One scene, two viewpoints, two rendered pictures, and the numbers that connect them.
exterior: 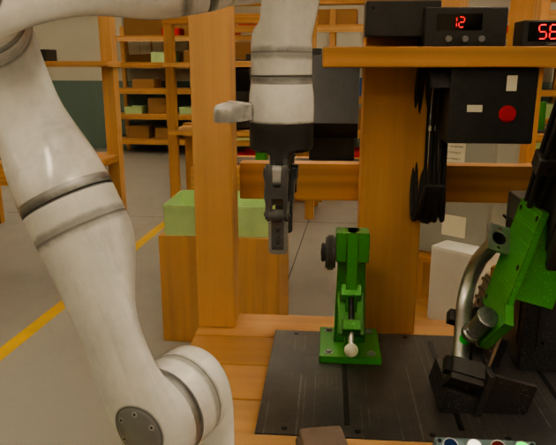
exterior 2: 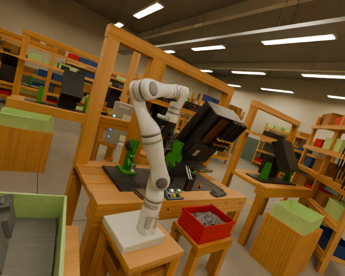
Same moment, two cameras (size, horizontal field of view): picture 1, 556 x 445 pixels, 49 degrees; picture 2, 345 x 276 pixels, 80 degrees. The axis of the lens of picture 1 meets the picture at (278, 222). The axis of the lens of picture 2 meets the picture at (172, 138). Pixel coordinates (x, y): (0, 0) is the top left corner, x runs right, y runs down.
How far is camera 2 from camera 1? 0.77 m
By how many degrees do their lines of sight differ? 43
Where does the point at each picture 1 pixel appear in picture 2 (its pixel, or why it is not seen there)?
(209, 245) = (86, 138)
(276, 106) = (174, 119)
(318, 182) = (118, 125)
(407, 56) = (156, 101)
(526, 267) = (178, 154)
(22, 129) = (147, 117)
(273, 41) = (177, 107)
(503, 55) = not seen: hidden behind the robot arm
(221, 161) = (97, 114)
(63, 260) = (156, 147)
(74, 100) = not seen: outside the picture
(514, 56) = not seen: hidden behind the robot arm
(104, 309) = (161, 158)
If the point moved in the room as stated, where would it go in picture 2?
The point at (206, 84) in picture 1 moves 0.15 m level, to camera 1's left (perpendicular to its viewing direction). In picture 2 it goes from (99, 91) to (79, 85)
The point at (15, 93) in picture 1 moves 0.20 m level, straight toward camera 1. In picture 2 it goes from (143, 108) to (183, 122)
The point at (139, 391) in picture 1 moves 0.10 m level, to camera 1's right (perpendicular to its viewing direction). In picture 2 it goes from (165, 174) to (180, 174)
